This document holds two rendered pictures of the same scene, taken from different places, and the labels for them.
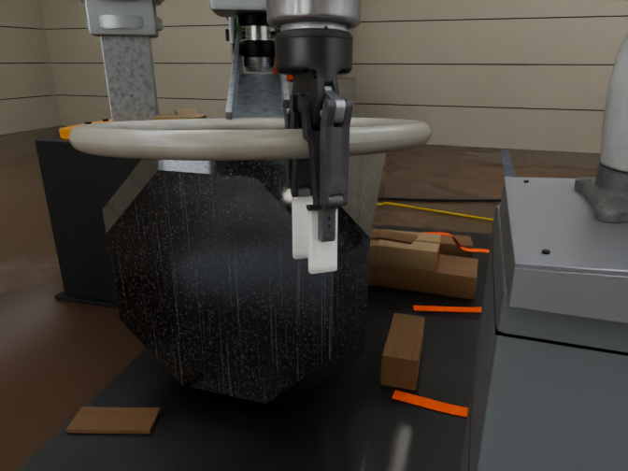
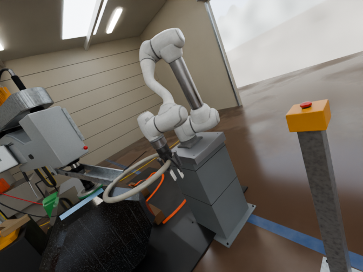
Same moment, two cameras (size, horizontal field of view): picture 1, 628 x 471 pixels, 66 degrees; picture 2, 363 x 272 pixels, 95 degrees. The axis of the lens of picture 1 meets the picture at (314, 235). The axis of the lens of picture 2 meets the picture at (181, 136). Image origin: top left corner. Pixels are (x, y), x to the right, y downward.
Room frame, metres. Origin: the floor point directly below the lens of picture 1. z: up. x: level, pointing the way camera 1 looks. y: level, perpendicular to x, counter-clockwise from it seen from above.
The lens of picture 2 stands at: (-0.18, 0.65, 1.35)
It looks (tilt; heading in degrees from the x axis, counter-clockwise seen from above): 16 degrees down; 308
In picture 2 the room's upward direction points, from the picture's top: 24 degrees counter-clockwise
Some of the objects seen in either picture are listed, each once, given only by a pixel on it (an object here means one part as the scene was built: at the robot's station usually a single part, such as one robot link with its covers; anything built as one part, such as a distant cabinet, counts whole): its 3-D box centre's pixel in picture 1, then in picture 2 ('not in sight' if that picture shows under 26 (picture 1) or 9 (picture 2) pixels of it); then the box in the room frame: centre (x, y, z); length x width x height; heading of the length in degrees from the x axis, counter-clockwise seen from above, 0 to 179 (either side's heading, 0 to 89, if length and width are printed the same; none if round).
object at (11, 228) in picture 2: (180, 121); (16, 224); (2.14, 0.58, 0.81); 0.20 x 0.10 x 0.05; 83
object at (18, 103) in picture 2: not in sight; (18, 116); (1.70, 0.18, 1.66); 0.96 x 0.25 x 0.17; 6
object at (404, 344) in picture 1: (404, 349); (153, 213); (1.50, -0.33, 0.07); 0.30 x 0.12 x 0.12; 164
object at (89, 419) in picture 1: (114, 420); not in sight; (1.19, 0.61, 0.02); 0.25 x 0.10 x 0.01; 89
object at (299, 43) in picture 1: (313, 81); (164, 152); (0.50, 0.00, 1.04); 0.08 x 0.07 x 0.09; 21
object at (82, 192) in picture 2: not in sight; (90, 188); (1.35, 0.14, 0.89); 0.21 x 0.21 x 0.01
